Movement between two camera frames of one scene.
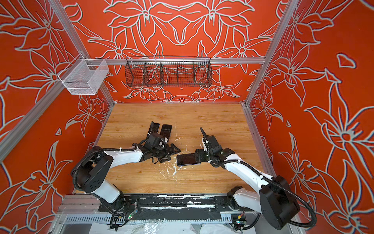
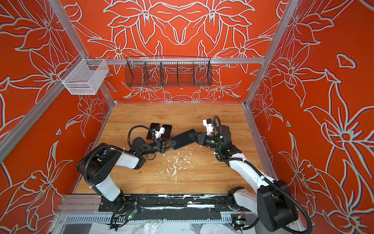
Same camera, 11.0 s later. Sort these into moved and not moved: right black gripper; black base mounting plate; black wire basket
Moved: right black gripper
Not moved: black wire basket; black base mounting plate
